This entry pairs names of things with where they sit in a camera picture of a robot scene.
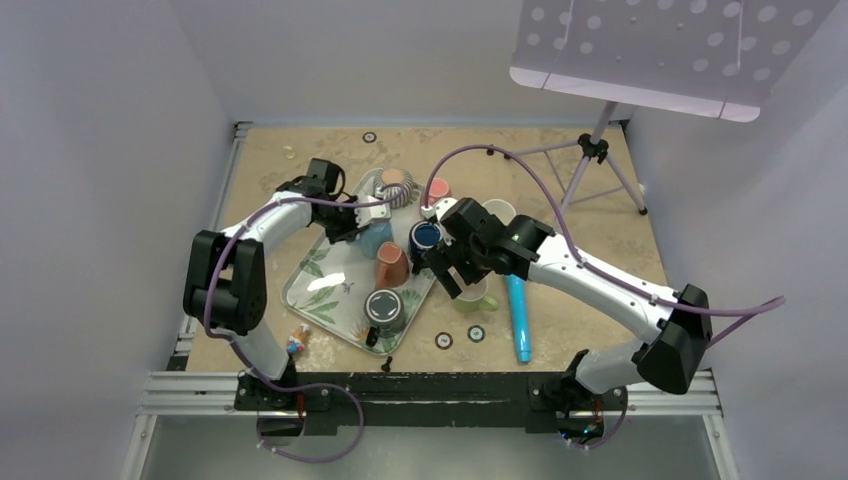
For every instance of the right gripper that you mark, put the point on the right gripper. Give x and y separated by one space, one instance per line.
442 257

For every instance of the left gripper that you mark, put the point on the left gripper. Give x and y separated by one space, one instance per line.
349 232

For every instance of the dark grey angular mug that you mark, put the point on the dark grey angular mug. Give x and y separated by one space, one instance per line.
503 210

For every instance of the light green mug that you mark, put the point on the light green mug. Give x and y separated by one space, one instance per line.
474 297

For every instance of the dark blue mug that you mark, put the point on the dark blue mug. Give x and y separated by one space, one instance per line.
423 236

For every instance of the orange floral mug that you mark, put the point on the orange floral mug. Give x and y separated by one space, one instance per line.
392 266

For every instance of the pink salmon mug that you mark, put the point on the pink salmon mug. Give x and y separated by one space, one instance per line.
438 189

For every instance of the dark grey round mug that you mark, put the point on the dark grey round mug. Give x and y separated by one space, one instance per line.
385 315

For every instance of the light blue mug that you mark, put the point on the light blue mug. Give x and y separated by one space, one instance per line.
370 240

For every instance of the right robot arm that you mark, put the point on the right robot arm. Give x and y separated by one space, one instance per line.
672 330

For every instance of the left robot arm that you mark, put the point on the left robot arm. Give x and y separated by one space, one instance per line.
226 287

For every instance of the striped grey white mug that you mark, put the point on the striped grey white mug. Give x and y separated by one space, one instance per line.
395 184

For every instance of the blue toy microphone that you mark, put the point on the blue toy microphone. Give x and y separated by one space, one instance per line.
519 318

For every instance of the floral serving tray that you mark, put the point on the floral serving tray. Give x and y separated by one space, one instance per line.
329 288

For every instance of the small colourful toy figure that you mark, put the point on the small colourful toy figure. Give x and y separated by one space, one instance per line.
298 339

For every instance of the lilac music stand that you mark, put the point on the lilac music stand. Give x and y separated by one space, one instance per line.
720 60

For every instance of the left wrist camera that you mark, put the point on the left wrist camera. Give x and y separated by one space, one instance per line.
370 215

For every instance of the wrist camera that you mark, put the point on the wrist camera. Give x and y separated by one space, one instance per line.
434 213
370 215

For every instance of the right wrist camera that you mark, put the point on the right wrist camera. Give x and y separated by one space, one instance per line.
434 213

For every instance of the black ring marker right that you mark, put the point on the black ring marker right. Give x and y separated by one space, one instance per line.
476 334

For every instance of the black ring marker left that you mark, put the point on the black ring marker left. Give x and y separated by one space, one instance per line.
443 340

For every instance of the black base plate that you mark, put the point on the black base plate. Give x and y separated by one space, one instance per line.
535 402

